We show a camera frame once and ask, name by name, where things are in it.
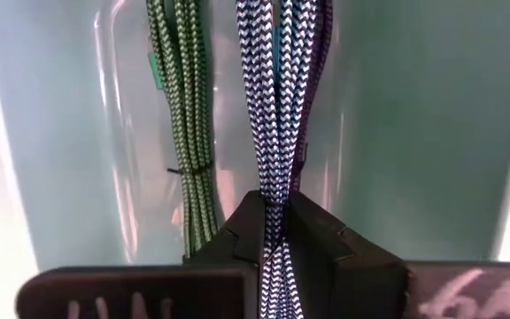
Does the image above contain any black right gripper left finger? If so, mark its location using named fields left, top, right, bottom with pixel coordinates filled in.
left=14, top=189, right=278, bottom=319

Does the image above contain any teal plastic bin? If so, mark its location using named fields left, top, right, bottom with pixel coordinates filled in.
left=0, top=0, right=510, bottom=272

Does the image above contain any green braided USB-C cable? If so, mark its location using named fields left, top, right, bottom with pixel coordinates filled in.
left=144, top=0, right=219, bottom=261

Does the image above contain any blue braided USB-C cable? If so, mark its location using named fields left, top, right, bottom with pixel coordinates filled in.
left=235, top=0, right=335, bottom=319

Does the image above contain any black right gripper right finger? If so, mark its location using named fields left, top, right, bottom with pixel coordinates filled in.
left=281, top=190, right=510, bottom=319

